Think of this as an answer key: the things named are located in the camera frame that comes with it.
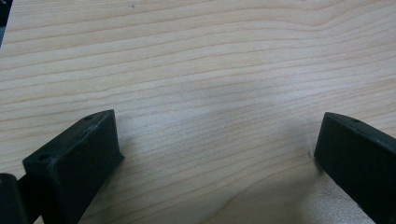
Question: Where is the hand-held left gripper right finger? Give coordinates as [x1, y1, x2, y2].
[313, 111, 396, 224]

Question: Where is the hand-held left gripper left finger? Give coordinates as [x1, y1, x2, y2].
[21, 109, 125, 224]

